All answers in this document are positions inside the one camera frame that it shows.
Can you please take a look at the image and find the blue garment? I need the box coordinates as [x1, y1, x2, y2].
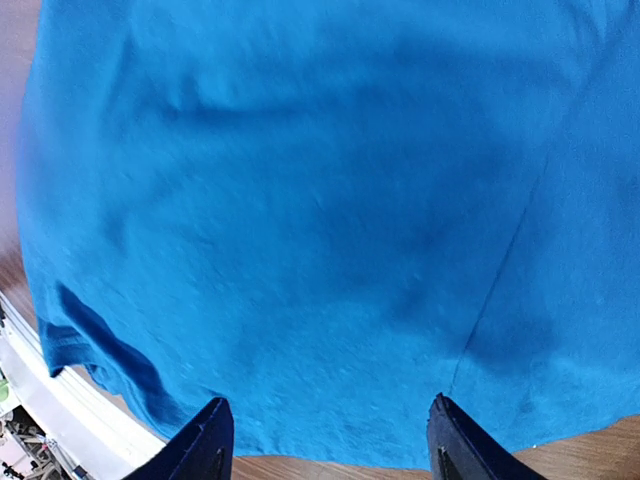
[17, 1, 639, 468]

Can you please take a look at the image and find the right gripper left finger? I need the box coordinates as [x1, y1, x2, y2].
[125, 397, 234, 480]

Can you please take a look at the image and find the background lab clutter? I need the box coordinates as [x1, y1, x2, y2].
[1, 372, 93, 480]

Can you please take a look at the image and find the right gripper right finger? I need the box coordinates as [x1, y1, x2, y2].
[427, 393, 545, 480]

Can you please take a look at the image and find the front aluminium rail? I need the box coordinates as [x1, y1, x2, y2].
[1, 296, 165, 479]

